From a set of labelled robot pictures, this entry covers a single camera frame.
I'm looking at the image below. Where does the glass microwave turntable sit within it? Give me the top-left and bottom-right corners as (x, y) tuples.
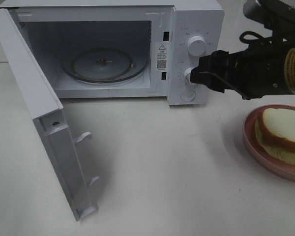
(61, 47), (149, 84)

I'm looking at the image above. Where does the white bread sandwich with lettuce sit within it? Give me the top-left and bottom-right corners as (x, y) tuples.
(254, 108), (295, 166)

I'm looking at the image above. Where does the lower white timer knob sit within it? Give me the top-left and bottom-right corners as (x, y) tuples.
(183, 67), (194, 85)

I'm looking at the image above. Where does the upper white power knob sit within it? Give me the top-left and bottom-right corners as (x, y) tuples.
(187, 35), (207, 57)

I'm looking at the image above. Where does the pink round plate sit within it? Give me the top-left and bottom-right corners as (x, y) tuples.
(242, 104), (295, 181)

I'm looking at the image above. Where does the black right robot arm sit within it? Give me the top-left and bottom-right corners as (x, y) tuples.
(189, 0), (295, 100)

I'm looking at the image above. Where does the round door release button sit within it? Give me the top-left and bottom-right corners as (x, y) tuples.
(180, 90), (196, 102)

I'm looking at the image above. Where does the white microwave door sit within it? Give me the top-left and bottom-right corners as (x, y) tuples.
(0, 8), (98, 221)

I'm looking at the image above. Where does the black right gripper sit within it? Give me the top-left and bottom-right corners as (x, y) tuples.
(190, 50), (256, 99)

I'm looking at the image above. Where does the white microwave oven body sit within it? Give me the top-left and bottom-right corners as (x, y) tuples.
(0, 0), (224, 105)

